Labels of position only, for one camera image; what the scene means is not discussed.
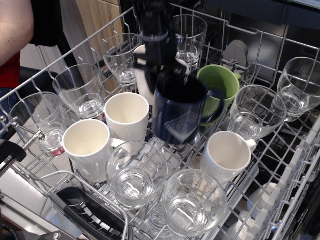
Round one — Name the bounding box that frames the clear glass rear left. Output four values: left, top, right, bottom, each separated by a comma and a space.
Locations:
99, 33, 142, 92

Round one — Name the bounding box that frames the tall white mug rear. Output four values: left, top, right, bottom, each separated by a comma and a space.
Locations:
133, 44, 154, 106

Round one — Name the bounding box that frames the dark blue ceramic mug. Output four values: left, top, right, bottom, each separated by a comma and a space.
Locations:
152, 74, 225, 145

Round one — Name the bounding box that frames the white mug front right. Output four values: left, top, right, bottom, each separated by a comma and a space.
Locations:
200, 131, 257, 187

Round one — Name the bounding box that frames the clear glass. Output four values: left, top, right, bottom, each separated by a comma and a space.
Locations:
9, 92, 67, 157
99, 33, 142, 92
277, 57, 320, 122
173, 14, 208, 72
52, 63, 105, 120
106, 141, 169, 210
227, 84, 287, 141
162, 169, 227, 237

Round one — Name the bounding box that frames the clear glass front centre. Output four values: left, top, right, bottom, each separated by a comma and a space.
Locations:
106, 141, 169, 210

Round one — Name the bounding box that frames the clear glass right middle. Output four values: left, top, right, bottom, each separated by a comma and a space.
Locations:
227, 84, 287, 141

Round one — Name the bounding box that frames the grey wire dishwasher rack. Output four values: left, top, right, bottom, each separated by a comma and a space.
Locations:
0, 6, 320, 240

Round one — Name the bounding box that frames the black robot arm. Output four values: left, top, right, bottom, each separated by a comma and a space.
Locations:
133, 0, 187, 88

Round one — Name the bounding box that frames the grey plastic spray fitting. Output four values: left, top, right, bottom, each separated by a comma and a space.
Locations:
222, 39, 249, 67

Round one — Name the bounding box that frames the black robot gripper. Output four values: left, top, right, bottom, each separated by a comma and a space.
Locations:
133, 37, 188, 83

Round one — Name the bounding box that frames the clear glass rear centre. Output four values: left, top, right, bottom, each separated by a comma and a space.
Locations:
173, 14, 208, 72

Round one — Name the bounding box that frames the clear glass far right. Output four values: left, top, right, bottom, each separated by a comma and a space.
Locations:
277, 57, 320, 122

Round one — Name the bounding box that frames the white mug front left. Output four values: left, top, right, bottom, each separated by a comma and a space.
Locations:
62, 119, 124, 184

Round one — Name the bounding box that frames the green ceramic mug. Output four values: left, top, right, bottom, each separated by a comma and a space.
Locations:
196, 64, 242, 127

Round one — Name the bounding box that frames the clear glass far left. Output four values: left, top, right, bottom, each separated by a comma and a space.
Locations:
9, 92, 67, 157

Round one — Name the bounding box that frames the white handleless cup centre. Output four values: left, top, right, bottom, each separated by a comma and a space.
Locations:
104, 92, 150, 158

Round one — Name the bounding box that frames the black clamp with screw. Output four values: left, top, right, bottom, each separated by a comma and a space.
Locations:
0, 122, 46, 177

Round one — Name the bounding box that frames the clear glass left middle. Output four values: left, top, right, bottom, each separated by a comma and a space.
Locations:
52, 63, 105, 120

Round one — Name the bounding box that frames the black rack handle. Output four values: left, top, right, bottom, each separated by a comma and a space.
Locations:
50, 187, 125, 240

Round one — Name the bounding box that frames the white dishes lower rack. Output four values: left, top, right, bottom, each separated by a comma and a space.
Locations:
222, 182, 277, 240

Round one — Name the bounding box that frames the clear glass front bottom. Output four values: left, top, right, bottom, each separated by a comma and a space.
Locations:
162, 169, 227, 237

